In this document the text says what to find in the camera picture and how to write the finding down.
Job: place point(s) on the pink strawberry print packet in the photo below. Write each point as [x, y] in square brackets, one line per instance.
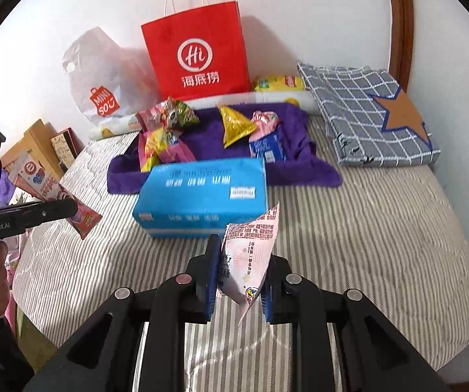
[265, 124]

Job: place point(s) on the long red bar packet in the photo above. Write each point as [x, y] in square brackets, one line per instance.
[42, 181]

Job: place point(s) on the yellow crisp bag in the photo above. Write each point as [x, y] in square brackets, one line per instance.
[275, 83]

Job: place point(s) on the yellow triangular packet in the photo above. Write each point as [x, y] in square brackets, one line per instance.
[234, 126]

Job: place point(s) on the red paper bag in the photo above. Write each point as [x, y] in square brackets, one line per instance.
[165, 49]

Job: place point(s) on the purple cloth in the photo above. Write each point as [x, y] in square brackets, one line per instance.
[201, 139]

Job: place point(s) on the rolled patterned mat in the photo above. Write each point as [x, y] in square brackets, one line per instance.
[111, 126]

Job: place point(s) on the striped quilted mat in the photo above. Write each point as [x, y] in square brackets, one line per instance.
[361, 232]

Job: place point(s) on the green packet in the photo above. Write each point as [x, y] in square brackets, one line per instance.
[181, 114]

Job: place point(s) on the brown patterned book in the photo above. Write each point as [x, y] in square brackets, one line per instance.
[67, 147]

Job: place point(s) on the pale pink white packet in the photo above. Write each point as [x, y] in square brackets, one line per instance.
[246, 253]

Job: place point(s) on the wooden door frame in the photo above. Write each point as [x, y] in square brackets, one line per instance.
[402, 28]

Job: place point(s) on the yellow and pink packet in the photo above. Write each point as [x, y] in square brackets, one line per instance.
[156, 147]

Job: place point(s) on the checked cloth with star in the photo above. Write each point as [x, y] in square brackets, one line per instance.
[348, 102]

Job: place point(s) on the blue tissue pack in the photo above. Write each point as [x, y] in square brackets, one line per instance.
[201, 196]

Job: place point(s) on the blue packet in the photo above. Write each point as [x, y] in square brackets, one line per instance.
[267, 147]

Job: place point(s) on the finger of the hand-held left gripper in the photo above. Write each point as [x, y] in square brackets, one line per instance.
[50, 211]

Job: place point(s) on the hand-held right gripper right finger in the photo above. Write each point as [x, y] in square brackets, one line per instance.
[269, 298]

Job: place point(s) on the white plastic shopping bag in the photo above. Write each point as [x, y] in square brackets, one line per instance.
[95, 61]

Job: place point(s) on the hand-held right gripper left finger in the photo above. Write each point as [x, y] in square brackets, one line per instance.
[212, 290]

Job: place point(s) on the purple plush toy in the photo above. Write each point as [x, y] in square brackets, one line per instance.
[1, 188]

